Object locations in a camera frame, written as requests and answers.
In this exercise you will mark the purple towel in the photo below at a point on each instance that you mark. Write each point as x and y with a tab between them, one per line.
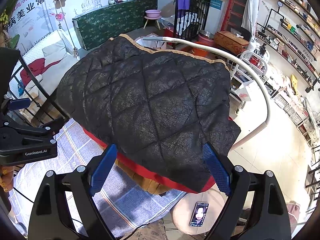
184	0

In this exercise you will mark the metal basin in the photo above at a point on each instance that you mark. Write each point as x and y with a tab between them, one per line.
205	33

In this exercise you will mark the white paper bag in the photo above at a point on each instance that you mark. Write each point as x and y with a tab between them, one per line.
242	92

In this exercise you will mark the smartphone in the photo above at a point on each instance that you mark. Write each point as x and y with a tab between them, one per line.
199	214

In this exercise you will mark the red padded jacket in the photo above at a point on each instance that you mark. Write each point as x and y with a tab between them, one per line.
140	166

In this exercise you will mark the black iron railing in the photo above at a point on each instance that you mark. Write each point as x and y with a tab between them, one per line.
37	100

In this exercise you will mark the white curved pipe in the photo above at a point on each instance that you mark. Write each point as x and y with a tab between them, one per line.
260	80

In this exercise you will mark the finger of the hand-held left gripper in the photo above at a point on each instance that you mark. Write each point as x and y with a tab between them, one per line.
18	104
51	127

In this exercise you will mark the white hanging apron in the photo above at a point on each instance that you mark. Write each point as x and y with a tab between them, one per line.
251	12

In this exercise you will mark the pink basin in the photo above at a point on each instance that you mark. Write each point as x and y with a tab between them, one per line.
153	13

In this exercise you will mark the white swing sofa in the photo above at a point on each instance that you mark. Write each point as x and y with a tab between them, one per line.
45	62

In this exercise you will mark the black metal rack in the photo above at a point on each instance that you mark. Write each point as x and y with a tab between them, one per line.
192	22

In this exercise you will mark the red door frame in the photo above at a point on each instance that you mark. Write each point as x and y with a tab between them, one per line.
237	5

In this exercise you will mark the large lettered wall poster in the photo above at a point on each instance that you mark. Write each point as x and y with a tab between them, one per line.
37	10

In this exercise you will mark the floral cushion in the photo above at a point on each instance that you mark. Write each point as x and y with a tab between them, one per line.
147	232

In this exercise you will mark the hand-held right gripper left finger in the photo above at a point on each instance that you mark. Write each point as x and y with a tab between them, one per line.
103	170

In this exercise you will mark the green patterned counter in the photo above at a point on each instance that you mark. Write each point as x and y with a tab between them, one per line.
112	22

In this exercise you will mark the row of white baskets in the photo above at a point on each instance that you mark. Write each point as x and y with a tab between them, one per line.
290	107

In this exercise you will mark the black quilted fur-trimmed jacket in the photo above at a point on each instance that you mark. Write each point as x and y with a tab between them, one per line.
150	110

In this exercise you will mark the brown folded cloth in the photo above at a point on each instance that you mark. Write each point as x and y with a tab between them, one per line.
147	182

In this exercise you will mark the white metal cart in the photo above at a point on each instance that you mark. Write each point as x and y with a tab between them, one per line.
250	62

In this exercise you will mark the red bucket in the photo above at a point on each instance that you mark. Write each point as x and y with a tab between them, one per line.
206	41

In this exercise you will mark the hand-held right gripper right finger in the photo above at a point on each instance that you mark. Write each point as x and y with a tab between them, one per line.
217	170

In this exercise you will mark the person's left hand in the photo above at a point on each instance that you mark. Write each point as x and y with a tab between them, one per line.
6	178

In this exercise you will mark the round beige stool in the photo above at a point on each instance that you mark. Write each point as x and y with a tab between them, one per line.
182	212

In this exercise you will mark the blue plaid bedsheet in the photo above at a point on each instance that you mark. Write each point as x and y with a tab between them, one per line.
125	205

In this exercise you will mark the wall shelves of books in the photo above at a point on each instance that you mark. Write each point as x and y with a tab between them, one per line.
292	30

